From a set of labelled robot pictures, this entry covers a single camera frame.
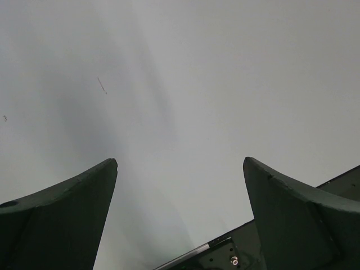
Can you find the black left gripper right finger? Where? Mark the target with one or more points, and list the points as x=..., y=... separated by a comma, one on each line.
x=300, y=226

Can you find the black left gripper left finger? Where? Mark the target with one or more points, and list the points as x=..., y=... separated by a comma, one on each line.
x=59, y=227

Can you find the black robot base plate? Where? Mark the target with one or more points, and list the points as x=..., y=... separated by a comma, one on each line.
x=240, y=247

